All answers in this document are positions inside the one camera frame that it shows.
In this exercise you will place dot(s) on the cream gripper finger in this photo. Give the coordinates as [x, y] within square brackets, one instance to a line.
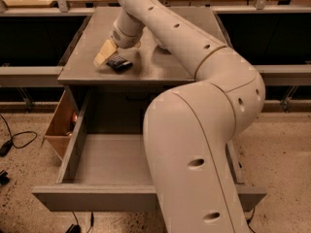
[106, 51]

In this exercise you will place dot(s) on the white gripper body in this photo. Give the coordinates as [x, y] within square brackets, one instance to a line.
[125, 40]

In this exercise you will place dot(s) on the dark blue rxbar wrapper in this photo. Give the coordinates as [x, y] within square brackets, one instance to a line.
[119, 64]

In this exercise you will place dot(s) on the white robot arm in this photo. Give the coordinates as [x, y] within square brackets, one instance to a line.
[194, 186]

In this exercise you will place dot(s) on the grey cabinet with top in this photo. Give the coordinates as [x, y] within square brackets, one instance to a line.
[151, 94]

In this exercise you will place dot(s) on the grey open top drawer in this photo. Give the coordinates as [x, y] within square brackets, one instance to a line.
[102, 173]

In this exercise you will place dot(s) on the black power adapter left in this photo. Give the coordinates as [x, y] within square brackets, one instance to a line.
[6, 148]

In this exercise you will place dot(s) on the black plug bottom left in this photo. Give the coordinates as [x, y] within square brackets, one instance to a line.
[76, 228]

